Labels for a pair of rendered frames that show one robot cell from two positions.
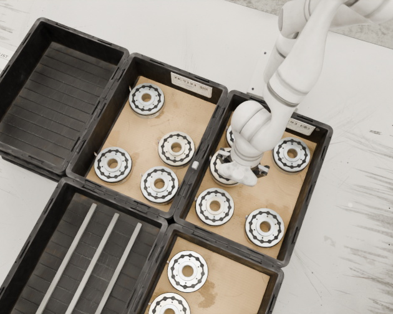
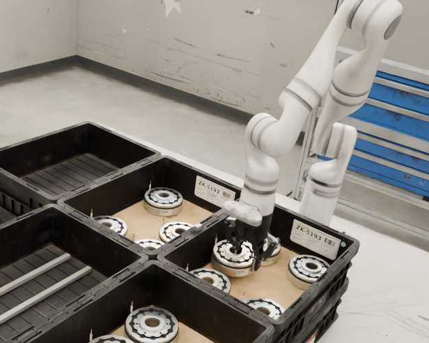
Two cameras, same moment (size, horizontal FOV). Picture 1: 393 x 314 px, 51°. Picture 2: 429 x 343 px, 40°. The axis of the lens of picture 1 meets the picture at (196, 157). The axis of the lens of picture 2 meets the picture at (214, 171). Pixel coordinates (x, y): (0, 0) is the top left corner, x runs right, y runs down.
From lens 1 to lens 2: 86 cm
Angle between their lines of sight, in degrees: 45
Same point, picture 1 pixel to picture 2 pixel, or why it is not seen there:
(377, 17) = (371, 24)
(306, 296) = not seen: outside the picture
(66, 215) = (30, 256)
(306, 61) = (316, 59)
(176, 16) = not seen: hidden behind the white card
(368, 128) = (417, 313)
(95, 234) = (54, 278)
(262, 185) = (269, 290)
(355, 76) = (403, 270)
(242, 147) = (252, 165)
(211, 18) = not seen: hidden behind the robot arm
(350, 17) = (359, 60)
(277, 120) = (287, 112)
